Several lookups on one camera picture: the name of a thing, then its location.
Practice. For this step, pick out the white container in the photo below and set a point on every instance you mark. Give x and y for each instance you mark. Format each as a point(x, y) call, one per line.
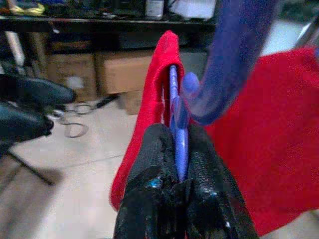
point(154, 8)

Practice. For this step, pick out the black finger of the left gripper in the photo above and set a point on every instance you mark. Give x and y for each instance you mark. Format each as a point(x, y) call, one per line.
point(37, 90)
point(22, 124)

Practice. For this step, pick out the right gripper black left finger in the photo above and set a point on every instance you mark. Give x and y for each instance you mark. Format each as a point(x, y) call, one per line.
point(154, 186)

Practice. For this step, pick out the red garment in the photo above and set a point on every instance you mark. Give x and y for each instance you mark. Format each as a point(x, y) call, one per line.
point(274, 124)

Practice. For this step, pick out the blue clothes hanger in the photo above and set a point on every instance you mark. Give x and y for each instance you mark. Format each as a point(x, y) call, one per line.
point(180, 149)

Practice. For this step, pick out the brown cardboard box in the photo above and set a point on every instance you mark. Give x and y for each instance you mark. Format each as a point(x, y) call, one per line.
point(72, 74)
point(124, 79)

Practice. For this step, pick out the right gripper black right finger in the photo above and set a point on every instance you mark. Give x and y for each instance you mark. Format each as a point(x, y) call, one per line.
point(214, 199)

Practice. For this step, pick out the black desk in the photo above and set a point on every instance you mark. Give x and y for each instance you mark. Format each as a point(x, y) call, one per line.
point(99, 25)

